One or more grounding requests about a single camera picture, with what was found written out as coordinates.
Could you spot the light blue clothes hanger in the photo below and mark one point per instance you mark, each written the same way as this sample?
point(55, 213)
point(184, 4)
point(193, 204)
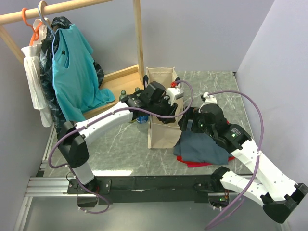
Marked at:
point(40, 7)

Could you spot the wooden clothes rack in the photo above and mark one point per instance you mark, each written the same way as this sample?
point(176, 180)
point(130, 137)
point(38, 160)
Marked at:
point(127, 79)

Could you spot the dark floral hanging garment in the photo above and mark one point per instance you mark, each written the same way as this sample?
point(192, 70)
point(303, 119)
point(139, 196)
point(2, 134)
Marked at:
point(46, 71)

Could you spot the aluminium frame rail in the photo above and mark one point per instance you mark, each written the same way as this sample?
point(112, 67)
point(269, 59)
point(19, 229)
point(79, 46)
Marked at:
point(122, 151)

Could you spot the red folded cloth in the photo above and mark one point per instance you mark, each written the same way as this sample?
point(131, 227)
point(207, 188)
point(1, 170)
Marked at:
point(191, 164)

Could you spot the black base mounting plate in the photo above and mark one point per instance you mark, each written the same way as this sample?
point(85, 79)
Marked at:
point(143, 189)

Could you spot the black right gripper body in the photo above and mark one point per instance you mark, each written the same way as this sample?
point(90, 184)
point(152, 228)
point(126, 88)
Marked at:
point(198, 125)

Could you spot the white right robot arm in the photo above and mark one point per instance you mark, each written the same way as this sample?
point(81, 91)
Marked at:
point(274, 191)

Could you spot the turquoise hanging shirt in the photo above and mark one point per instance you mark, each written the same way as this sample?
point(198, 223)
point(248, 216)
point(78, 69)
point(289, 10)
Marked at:
point(74, 77)

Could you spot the grey folded cloth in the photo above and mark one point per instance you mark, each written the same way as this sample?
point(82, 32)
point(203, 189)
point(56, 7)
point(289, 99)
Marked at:
point(200, 148)

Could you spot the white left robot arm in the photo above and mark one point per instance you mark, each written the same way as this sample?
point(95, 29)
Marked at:
point(75, 138)

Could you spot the cream canvas tote bag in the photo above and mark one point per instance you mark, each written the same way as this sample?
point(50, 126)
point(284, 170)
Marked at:
point(160, 135)

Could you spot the Pocari Sweat bottle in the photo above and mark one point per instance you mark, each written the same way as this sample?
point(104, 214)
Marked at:
point(143, 123)

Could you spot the orange clothes hanger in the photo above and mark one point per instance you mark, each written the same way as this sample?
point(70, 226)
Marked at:
point(35, 32)

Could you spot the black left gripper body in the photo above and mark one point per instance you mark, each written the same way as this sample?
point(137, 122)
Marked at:
point(163, 107)

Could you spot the white hanging garment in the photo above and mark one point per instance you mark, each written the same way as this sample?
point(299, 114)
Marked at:
point(31, 64)

